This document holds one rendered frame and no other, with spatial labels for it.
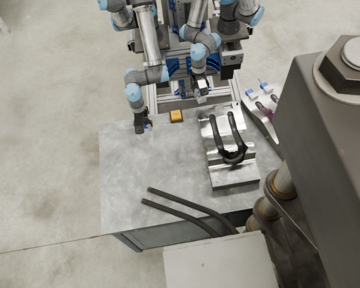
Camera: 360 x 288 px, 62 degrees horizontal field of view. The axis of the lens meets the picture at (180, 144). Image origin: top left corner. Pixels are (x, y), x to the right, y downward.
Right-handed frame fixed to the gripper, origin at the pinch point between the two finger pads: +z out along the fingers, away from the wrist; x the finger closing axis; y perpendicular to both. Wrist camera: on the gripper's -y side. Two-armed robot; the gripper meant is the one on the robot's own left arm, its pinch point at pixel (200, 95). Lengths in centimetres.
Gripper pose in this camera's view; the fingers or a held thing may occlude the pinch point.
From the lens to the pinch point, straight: 179.8
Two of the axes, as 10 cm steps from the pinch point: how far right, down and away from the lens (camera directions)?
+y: -3.3, -8.2, 4.7
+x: -9.4, 3.3, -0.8
